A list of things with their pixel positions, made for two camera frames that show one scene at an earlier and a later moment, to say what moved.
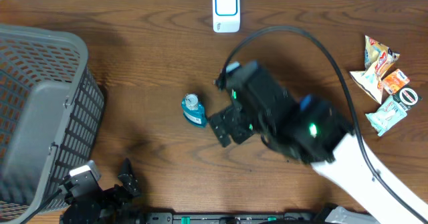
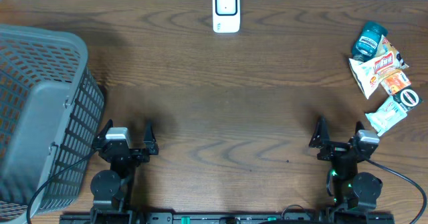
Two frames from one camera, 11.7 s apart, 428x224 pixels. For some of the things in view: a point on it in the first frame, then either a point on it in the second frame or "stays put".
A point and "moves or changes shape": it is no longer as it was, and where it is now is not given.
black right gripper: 239,130 → 334,148
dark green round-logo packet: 407,96 stays put
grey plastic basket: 51,109 stays put
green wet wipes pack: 388,112 stays put
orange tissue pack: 394,81 stays put
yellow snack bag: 377,59 moves or changes shape
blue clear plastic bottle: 193,112 → 368,41
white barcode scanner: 226,10 stays put
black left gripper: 130,182 → 142,156
